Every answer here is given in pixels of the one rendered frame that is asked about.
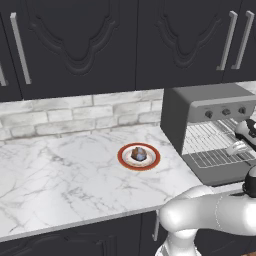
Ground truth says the red rimmed white plate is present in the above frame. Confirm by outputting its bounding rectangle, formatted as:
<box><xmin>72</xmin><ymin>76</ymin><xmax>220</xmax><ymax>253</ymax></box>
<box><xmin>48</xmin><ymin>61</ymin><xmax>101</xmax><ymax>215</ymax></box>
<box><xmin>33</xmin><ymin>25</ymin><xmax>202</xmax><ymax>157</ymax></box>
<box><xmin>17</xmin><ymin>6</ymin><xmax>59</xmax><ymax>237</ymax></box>
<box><xmin>117</xmin><ymin>142</ymin><xmax>162</xmax><ymax>172</ymax></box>

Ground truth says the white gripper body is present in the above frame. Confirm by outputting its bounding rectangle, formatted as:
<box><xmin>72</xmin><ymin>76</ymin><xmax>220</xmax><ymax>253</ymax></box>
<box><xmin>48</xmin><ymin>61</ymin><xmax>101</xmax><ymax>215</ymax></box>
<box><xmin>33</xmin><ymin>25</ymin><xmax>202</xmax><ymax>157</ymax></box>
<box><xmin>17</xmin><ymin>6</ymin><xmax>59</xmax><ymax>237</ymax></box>
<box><xmin>226</xmin><ymin>140</ymin><xmax>249</xmax><ymax>157</ymax></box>

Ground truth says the grey toaster oven door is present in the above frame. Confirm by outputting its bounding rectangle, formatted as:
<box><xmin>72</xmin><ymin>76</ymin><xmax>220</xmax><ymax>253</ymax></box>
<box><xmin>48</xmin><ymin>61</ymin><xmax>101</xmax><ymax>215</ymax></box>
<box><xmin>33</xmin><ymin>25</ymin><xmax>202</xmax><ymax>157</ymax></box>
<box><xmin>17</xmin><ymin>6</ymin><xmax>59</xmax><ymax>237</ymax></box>
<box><xmin>182</xmin><ymin>150</ymin><xmax>256</xmax><ymax>187</ymax></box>

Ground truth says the dark base cupboard door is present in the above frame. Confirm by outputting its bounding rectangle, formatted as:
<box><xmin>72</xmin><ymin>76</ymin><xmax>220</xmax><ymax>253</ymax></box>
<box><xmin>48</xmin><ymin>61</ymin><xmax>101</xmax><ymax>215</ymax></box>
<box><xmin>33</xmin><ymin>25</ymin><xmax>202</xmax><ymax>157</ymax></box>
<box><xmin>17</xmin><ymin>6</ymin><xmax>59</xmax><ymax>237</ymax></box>
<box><xmin>0</xmin><ymin>213</ymin><xmax>143</xmax><ymax>256</ymax></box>
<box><xmin>139</xmin><ymin>209</ymin><xmax>169</xmax><ymax>256</ymax></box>

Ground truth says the wire toaster oven rack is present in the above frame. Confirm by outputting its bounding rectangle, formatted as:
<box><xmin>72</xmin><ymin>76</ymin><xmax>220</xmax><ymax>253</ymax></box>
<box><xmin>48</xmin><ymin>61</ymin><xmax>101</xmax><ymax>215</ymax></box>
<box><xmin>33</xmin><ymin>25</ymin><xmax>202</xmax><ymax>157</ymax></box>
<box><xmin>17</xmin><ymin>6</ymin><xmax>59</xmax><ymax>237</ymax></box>
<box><xmin>182</xmin><ymin>118</ymin><xmax>250</xmax><ymax>155</ymax></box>

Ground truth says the silver base cupboard handle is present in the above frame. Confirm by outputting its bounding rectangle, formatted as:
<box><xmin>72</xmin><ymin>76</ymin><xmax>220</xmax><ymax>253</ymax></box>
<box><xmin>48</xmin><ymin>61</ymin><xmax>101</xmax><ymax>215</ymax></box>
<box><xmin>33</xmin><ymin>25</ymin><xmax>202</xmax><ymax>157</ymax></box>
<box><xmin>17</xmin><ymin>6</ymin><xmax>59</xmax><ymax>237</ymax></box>
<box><xmin>151</xmin><ymin>218</ymin><xmax>161</xmax><ymax>242</ymax></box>

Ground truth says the dark wall cupboard door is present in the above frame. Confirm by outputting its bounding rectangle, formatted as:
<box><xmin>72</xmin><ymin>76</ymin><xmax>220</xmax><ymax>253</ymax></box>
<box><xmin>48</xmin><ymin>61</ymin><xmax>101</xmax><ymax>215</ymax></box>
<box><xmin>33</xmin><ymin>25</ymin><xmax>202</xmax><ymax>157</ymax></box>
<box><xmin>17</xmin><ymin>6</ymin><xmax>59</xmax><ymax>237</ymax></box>
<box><xmin>222</xmin><ymin>0</ymin><xmax>256</xmax><ymax>84</ymax></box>
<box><xmin>0</xmin><ymin>13</ymin><xmax>23</xmax><ymax>103</ymax></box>
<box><xmin>0</xmin><ymin>0</ymin><xmax>140</xmax><ymax>101</ymax></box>
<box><xmin>135</xmin><ymin>0</ymin><xmax>243</xmax><ymax>91</ymax></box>

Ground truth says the grey toaster oven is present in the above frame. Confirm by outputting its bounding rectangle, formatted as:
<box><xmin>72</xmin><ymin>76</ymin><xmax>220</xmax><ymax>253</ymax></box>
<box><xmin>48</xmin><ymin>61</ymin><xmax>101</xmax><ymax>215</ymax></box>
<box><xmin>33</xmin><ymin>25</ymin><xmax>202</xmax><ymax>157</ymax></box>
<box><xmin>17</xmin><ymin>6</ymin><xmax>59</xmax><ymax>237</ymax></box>
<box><xmin>160</xmin><ymin>82</ymin><xmax>256</xmax><ymax>187</ymax></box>

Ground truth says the brown steak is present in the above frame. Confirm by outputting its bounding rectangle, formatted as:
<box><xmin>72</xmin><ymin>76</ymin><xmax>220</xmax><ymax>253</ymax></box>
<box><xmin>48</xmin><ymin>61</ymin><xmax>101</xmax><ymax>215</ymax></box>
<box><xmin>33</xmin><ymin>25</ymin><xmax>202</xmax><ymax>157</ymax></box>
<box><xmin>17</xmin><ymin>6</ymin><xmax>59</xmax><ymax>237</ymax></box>
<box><xmin>130</xmin><ymin>146</ymin><xmax>148</xmax><ymax>161</ymax></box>

